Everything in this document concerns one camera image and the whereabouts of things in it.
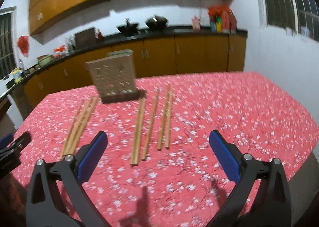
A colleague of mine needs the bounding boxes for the wooden chopstick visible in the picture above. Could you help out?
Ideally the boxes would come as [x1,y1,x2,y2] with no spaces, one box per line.
[67,97,98,154]
[157,85,171,151]
[164,88,173,149]
[61,96,94,157]
[60,100,84,159]
[130,98,143,166]
[133,97,147,165]

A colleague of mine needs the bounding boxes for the wooden chopstick single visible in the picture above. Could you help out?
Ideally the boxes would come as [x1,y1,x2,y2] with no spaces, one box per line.
[141,88,160,161]

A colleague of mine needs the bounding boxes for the yellow detergent bottle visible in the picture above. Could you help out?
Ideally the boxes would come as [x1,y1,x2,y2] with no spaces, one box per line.
[11,67,23,84]

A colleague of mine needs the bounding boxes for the left barred window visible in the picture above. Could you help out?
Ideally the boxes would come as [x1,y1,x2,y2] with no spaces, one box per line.
[0,8,16,80]

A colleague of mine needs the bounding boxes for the barred window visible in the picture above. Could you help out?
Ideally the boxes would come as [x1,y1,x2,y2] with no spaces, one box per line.
[260,0,318,42]
[0,8,16,80]

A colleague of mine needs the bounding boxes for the green basin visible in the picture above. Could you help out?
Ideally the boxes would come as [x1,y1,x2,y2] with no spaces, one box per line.
[37,54,54,67]

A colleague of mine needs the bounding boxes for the red bag on counter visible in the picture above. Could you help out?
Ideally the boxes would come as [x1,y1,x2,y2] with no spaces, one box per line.
[53,45,68,58]

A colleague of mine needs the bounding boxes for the red hanging plastic bag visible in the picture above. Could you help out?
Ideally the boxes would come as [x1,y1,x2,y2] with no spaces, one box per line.
[17,35,29,58]

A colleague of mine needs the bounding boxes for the beige perforated utensil holder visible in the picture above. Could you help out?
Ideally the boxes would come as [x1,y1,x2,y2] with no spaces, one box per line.
[85,49,140,104]

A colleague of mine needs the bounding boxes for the red floral tablecloth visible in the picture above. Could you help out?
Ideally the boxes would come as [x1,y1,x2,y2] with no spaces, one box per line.
[13,72,318,226]

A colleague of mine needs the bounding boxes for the dark wooden cutting board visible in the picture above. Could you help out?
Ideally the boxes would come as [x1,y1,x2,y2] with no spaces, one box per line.
[75,27,97,49]

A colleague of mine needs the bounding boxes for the small red bottle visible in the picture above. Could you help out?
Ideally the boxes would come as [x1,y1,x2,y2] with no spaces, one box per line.
[97,29,104,42]

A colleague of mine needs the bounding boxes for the black wok left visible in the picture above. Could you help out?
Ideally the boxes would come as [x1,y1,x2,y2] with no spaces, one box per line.
[117,18,139,37]

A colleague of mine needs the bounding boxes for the lower wooden counter cabinets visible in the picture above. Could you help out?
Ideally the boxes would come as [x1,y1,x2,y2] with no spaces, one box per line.
[10,31,248,119]

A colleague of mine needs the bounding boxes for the black lidded wok right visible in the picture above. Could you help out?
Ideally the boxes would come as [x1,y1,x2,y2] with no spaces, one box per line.
[145,15,168,31]

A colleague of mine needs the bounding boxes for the red oil bottles group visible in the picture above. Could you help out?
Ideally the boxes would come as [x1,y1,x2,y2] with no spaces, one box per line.
[208,6,237,34]

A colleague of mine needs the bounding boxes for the pink bottle on counter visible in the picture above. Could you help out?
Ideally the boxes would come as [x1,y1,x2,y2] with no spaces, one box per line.
[191,16,201,32]

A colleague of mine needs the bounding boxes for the right barred window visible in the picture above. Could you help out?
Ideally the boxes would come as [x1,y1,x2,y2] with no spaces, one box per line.
[260,0,318,42]

